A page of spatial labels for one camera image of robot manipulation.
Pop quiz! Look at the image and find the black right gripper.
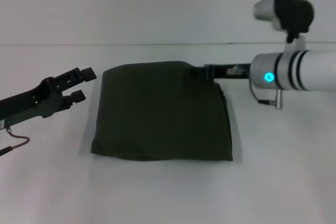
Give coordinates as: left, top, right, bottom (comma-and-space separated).
187, 62, 252, 80

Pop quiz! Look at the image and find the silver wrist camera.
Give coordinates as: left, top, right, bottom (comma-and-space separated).
252, 0, 315, 44

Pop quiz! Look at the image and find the dark green t-shirt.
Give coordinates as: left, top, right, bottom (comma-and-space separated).
90, 60, 234, 162

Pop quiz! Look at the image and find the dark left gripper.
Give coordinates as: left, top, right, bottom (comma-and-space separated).
0, 66, 98, 128

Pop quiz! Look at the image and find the dark red cable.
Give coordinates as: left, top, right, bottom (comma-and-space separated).
0, 126, 31, 156

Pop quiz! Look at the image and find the dark grey cable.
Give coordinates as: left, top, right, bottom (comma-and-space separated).
249, 81, 283, 110

